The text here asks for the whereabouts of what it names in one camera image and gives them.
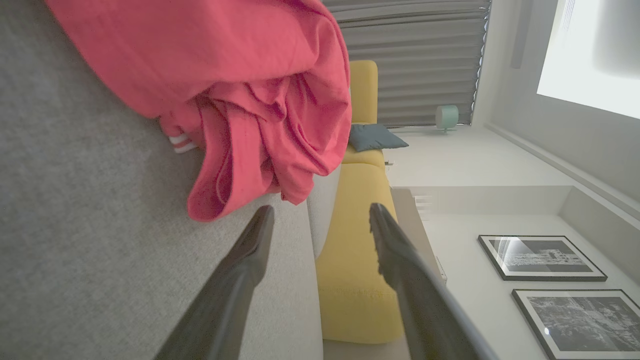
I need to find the grey pleated curtain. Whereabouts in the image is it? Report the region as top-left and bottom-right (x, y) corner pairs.
(322, 0), (492, 127)

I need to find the red basketball jersey white trim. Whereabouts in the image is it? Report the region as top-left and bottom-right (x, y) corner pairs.
(45, 0), (352, 222)

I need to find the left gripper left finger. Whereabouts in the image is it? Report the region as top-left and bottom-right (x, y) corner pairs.
(155, 205), (276, 360)

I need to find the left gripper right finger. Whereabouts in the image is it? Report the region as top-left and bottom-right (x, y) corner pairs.
(369, 202), (496, 360)

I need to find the pale green lamp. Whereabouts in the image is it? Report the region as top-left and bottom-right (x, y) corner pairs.
(435, 104), (460, 134)

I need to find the teal throw cushion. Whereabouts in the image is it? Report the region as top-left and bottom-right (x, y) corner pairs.
(348, 123), (409, 153)

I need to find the grey sofa seat cushion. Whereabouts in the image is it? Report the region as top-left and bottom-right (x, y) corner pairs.
(306, 165), (342, 259)

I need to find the black framed picture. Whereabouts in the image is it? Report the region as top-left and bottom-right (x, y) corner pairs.
(478, 235), (608, 282)
(512, 289), (640, 360)

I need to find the yellow sofa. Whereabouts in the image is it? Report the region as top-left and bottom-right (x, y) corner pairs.
(315, 60), (404, 346)

